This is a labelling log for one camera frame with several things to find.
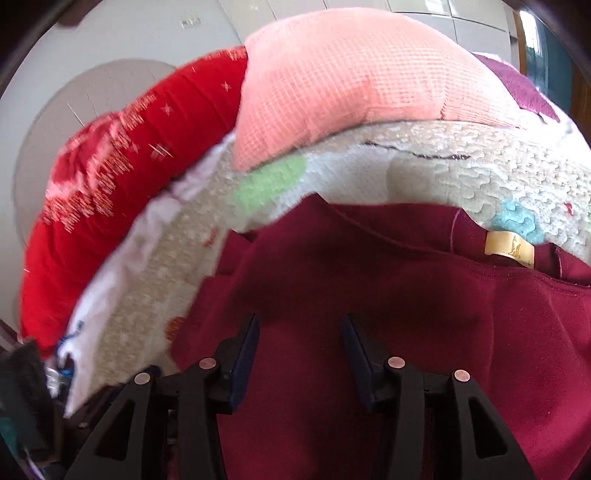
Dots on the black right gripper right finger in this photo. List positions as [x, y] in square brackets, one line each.
[431, 426]

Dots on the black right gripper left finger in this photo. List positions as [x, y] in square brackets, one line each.
[136, 429]

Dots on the dark red knit garment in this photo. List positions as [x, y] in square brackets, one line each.
[422, 285]

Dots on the white bed sheet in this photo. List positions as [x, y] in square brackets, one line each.
[102, 295]

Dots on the beige patchwork quilt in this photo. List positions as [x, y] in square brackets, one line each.
[535, 182]

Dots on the red patterned duvet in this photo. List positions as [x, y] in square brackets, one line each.
[105, 175]

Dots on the purple pillow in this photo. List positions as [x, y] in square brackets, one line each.
[523, 91]

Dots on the blue window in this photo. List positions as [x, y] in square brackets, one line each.
[548, 65]

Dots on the pink striped pillow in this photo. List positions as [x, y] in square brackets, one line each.
[315, 74]

